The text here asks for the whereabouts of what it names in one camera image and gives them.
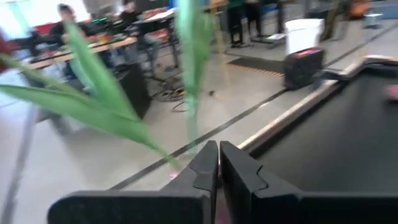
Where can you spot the grey metal leg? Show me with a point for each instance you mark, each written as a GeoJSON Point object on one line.
{"type": "Point", "coordinates": [18, 165]}

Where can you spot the black table mat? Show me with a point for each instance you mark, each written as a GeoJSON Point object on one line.
{"type": "Point", "coordinates": [342, 140]}

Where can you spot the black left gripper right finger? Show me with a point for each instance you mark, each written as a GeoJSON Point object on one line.
{"type": "Point", "coordinates": [248, 202]}

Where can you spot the white bucket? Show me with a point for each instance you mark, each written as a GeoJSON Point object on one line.
{"type": "Point", "coordinates": [303, 34]}

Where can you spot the wooden work table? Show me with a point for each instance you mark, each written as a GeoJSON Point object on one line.
{"type": "Point", "coordinates": [102, 46]}

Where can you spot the orange object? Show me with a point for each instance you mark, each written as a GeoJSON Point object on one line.
{"type": "Point", "coordinates": [357, 9]}

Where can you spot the purple glass vase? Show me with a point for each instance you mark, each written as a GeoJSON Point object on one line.
{"type": "Point", "coordinates": [173, 175]}

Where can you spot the black aluminium table frame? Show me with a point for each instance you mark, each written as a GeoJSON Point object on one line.
{"type": "Point", "coordinates": [379, 63]}

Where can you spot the black orange-edged floor mat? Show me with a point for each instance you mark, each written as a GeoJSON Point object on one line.
{"type": "Point", "coordinates": [258, 63]}

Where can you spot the black crate with red label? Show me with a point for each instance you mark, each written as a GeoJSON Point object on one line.
{"type": "Point", "coordinates": [301, 71]}

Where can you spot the person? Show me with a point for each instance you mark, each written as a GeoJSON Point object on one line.
{"type": "Point", "coordinates": [255, 15]}
{"type": "Point", "coordinates": [63, 29]}
{"type": "Point", "coordinates": [234, 21]}
{"type": "Point", "coordinates": [129, 14]}

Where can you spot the grey stool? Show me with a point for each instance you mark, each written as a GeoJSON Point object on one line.
{"type": "Point", "coordinates": [373, 17]}

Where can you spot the white table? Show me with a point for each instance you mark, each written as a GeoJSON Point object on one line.
{"type": "Point", "coordinates": [161, 15]}

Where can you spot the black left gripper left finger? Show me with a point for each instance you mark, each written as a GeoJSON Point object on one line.
{"type": "Point", "coordinates": [174, 205]}

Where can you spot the black cabinet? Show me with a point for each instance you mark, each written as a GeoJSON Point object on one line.
{"type": "Point", "coordinates": [133, 90]}

